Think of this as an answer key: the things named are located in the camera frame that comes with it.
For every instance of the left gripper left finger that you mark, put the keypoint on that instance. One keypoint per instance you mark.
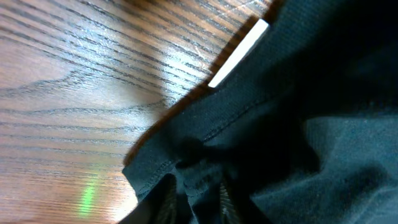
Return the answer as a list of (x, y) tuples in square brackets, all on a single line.
[(158, 207)]

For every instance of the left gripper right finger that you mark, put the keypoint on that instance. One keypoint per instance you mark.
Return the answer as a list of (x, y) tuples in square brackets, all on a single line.
[(238, 209)]

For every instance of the black t-shirt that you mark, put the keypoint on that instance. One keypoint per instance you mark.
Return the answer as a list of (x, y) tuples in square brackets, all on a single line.
[(305, 125)]

